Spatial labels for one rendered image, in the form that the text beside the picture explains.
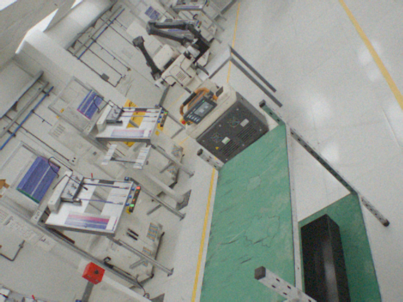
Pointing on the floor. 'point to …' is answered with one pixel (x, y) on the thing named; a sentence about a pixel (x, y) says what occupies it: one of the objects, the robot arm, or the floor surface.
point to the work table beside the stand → (220, 60)
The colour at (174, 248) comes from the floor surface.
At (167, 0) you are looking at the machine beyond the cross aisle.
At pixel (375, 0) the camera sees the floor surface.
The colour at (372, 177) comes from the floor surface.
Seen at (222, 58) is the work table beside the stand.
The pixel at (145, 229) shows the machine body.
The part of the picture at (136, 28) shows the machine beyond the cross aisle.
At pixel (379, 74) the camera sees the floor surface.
